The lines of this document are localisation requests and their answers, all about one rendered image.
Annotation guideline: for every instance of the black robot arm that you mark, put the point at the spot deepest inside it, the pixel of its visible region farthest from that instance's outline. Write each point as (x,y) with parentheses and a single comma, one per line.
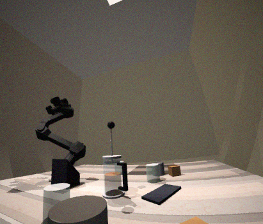
(77,150)

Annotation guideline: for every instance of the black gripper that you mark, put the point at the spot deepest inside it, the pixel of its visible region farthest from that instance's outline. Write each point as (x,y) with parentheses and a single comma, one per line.
(63,101)

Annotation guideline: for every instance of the glass french press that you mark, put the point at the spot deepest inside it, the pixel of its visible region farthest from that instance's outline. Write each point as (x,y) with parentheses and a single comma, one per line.
(113,169)

